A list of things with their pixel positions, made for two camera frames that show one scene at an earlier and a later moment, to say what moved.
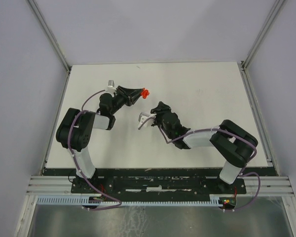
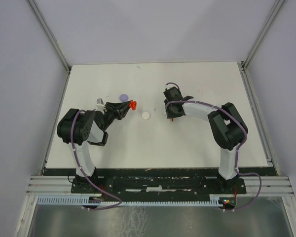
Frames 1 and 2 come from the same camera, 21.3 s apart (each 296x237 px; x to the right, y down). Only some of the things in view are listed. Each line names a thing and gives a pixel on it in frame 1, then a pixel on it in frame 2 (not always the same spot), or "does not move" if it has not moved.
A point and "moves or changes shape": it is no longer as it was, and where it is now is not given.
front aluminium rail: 48,186 does not move
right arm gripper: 159,110 -> 169,114
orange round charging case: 145,93 moves or changes shape
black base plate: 156,186 does not move
